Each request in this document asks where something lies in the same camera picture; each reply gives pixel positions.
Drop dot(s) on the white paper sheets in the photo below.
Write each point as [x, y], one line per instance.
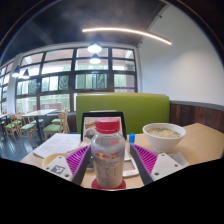
[56, 144]

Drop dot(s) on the small blue-capped bottle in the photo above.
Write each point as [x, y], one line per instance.
[131, 138]

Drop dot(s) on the square wooden dining table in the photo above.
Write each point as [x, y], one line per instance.
[39, 112]

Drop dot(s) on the large dark-framed window wall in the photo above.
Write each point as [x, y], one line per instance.
[58, 66]

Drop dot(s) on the green upholstered bench backrest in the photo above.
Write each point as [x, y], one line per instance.
[143, 110]

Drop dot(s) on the white bowl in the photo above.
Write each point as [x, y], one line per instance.
[163, 136]

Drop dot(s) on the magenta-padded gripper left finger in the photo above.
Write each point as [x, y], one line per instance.
[58, 166]

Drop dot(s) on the group of green-seated wooden chairs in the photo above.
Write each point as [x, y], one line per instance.
[52, 127]

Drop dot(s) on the group of pendant lamps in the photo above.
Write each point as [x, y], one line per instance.
[94, 48]

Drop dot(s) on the white flat handheld device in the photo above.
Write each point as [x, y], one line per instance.
[130, 168]

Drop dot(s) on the long linear ceiling light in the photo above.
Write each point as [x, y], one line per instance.
[133, 32]

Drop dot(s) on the black-framed tablet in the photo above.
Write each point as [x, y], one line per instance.
[87, 128]

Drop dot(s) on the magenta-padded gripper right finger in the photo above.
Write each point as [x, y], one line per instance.
[163, 165]

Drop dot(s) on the clear red-capped drink bottle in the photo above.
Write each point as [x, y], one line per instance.
[108, 156]

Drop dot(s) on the flat round red coaster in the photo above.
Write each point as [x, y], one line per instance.
[95, 185]

